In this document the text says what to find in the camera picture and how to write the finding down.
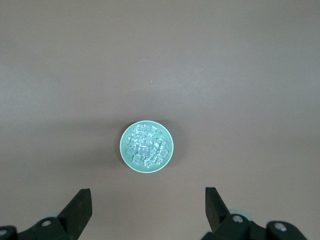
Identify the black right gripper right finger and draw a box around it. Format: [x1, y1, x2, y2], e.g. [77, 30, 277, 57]
[201, 187, 307, 240]

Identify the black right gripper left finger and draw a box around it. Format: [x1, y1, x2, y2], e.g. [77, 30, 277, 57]
[0, 188, 93, 240]

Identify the clear ice cubes heap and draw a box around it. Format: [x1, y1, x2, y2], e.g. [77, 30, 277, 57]
[125, 124, 168, 169]

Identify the green round bowl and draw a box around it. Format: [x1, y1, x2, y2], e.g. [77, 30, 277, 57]
[119, 120, 175, 174]

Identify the brown table cover sheet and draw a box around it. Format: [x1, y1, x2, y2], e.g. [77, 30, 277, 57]
[0, 0, 320, 240]

